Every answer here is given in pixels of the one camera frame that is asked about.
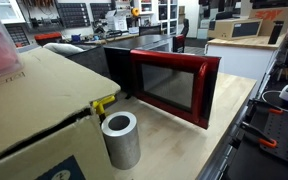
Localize orange-handled black clamp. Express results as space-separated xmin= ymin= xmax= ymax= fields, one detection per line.
xmin=250 ymin=98 xmax=284 ymax=116
xmin=239 ymin=121 xmax=278 ymax=150

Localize black perforated breadboard plate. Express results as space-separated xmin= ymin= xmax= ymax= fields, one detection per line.
xmin=259 ymin=109 xmax=288 ymax=168

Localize black tall bottle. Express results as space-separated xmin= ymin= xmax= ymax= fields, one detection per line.
xmin=268 ymin=20 xmax=285 ymax=45

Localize white open shelving unit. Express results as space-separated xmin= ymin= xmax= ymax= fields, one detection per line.
xmin=133 ymin=0 xmax=180 ymax=36

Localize red toolbox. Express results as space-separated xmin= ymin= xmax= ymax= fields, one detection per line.
xmin=33 ymin=32 xmax=63 ymax=43

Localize aluminium hollow cylinder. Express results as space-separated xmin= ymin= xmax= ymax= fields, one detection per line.
xmin=101 ymin=111 xmax=142 ymax=171

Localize cardboard box orange print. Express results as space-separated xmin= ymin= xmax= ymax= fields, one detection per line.
xmin=248 ymin=5 xmax=288 ymax=37

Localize large brown cardboard box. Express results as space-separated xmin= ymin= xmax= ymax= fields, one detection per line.
xmin=0 ymin=48 xmax=122 ymax=180

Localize white counter wooden top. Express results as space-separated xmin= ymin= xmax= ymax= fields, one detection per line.
xmin=203 ymin=34 xmax=287 ymax=82

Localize black parts organizer drawers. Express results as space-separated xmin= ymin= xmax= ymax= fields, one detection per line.
xmin=89 ymin=2 xmax=117 ymax=22
xmin=4 ymin=24 xmax=31 ymax=48
xmin=56 ymin=2 xmax=92 ymax=29

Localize flat cardboard box black label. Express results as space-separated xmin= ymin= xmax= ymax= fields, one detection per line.
xmin=207 ymin=18 xmax=264 ymax=41

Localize yellow clamp piece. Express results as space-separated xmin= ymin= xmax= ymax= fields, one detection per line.
xmin=92 ymin=95 xmax=117 ymax=123

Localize yellow filament spool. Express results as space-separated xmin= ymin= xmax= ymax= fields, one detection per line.
xmin=131 ymin=7 xmax=141 ymax=18

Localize small white box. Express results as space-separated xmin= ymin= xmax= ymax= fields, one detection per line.
xmin=105 ymin=9 xmax=128 ymax=32

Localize grey cushion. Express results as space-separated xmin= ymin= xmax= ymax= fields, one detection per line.
xmin=43 ymin=42 xmax=85 ymax=57

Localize black storage bin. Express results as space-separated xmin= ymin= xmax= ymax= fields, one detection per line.
xmin=65 ymin=44 xmax=112 ymax=81

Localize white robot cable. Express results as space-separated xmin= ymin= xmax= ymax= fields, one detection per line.
xmin=261 ymin=89 xmax=288 ymax=116

